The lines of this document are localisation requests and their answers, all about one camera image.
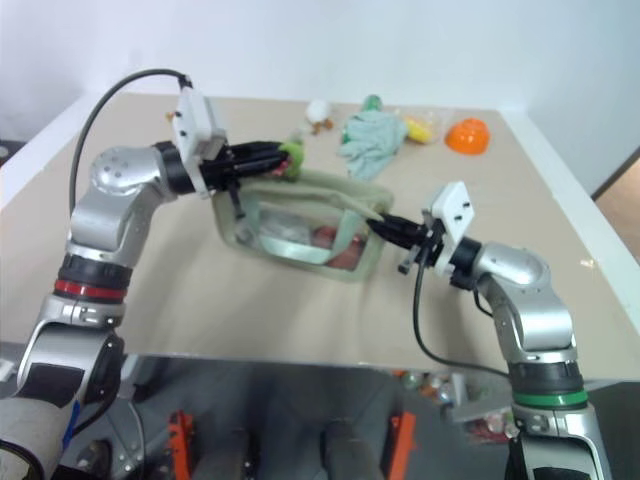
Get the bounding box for orange metal stand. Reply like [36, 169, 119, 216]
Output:
[166, 409, 197, 480]
[386, 410, 417, 480]

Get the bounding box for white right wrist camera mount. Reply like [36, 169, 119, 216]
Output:
[430, 181, 475, 277]

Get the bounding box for orange plastic bowl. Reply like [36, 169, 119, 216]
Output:
[444, 116, 492, 155]

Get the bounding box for green zip pouch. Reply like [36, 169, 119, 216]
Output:
[212, 168, 396, 285]

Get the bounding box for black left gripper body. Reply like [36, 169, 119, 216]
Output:
[199, 143, 252, 222]

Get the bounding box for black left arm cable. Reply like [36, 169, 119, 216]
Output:
[69, 69, 194, 217]

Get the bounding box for white duck toy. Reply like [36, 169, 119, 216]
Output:
[305, 98, 334, 124]

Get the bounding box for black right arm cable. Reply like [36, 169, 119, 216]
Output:
[412, 247, 514, 376]

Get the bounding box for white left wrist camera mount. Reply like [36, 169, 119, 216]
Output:
[171, 88, 229, 199]

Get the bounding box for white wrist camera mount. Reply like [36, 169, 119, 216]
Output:
[430, 181, 475, 277]
[171, 88, 229, 199]

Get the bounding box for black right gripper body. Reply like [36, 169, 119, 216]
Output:
[398, 212, 446, 275]

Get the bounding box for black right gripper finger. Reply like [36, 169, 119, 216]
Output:
[367, 219, 419, 249]
[379, 215, 426, 236]

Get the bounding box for light green cloth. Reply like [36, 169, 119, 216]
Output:
[337, 110, 409, 180]

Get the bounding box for green plush keychain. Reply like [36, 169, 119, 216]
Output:
[277, 139, 308, 180]

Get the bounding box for pile of small toys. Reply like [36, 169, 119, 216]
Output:
[398, 368, 522, 445]

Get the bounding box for clear container with yellow item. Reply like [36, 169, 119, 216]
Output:
[402, 111, 454, 147]

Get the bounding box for red items inside pouch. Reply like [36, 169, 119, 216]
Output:
[310, 225, 367, 270]

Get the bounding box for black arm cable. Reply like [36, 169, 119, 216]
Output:
[412, 247, 514, 376]
[69, 69, 194, 217]

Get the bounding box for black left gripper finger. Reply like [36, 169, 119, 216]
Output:
[238, 153, 292, 177]
[230, 141, 287, 160]

